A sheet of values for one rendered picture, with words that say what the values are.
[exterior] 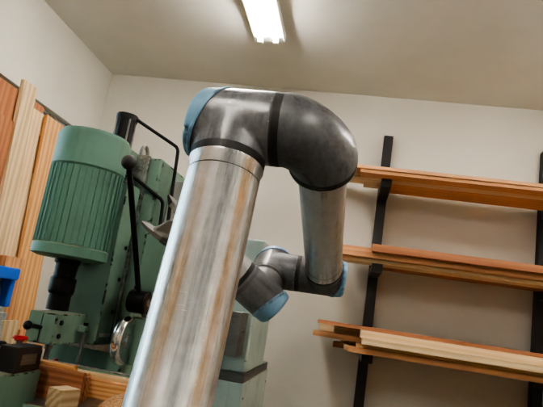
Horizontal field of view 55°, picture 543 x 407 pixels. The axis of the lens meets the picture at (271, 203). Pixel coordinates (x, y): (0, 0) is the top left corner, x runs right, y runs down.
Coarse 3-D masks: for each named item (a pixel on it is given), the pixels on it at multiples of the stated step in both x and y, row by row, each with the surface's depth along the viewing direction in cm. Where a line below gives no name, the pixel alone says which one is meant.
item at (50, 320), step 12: (36, 312) 118; (48, 312) 118; (60, 312) 125; (48, 324) 117; (60, 324) 118; (72, 324) 124; (36, 336) 117; (48, 336) 116; (60, 336) 118; (72, 336) 124; (48, 348) 120
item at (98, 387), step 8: (96, 384) 117; (104, 384) 116; (112, 384) 116; (120, 384) 116; (88, 392) 116; (96, 392) 116; (104, 392) 116; (112, 392) 116; (120, 392) 115; (104, 400) 116
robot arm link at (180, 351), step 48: (240, 96) 78; (192, 144) 79; (240, 144) 75; (192, 192) 73; (240, 192) 73; (192, 240) 69; (240, 240) 72; (192, 288) 66; (144, 336) 66; (192, 336) 64; (144, 384) 62; (192, 384) 62
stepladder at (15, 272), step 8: (0, 272) 189; (8, 272) 194; (16, 272) 199; (0, 280) 199; (8, 280) 200; (0, 288) 199; (8, 288) 199; (0, 296) 199; (8, 296) 199; (0, 304) 198; (8, 304) 200; (0, 312) 197; (0, 320) 199; (0, 328) 199; (0, 336) 199
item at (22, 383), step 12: (0, 372) 98; (24, 372) 102; (36, 372) 106; (0, 384) 95; (12, 384) 98; (24, 384) 102; (36, 384) 106; (0, 396) 95; (12, 396) 99; (24, 396) 103
